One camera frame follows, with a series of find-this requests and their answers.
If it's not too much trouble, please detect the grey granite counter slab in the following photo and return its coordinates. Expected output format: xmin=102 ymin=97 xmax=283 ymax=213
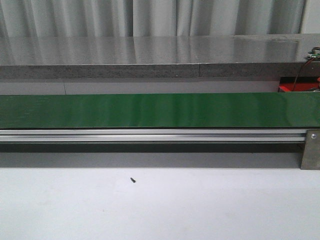
xmin=0 ymin=34 xmax=320 ymax=79

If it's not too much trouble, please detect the red plastic tray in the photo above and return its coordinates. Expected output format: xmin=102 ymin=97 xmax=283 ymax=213
xmin=278 ymin=77 xmax=320 ymax=93

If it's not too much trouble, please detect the green conveyor belt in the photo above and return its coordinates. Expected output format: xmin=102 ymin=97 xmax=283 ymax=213
xmin=0 ymin=92 xmax=320 ymax=129

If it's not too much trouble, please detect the small green circuit board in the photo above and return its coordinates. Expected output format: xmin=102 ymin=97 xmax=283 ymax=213
xmin=305 ymin=48 xmax=320 ymax=61

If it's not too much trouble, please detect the grey pleated curtain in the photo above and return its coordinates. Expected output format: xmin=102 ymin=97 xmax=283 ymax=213
xmin=0 ymin=0 xmax=320 ymax=37

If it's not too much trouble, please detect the red and black wire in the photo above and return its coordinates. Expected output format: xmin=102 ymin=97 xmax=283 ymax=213
xmin=292 ymin=46 xmax=320 ymax=92

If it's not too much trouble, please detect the aluminium conveyor side rail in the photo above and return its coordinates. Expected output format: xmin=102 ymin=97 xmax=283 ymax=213
xmin=0 ymin=128 xmax=308 ymax=143

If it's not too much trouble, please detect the steel conveyor support bracket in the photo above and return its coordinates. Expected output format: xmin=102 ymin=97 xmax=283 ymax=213
xmin=300 ymin=129 xmax=320 ymax=170

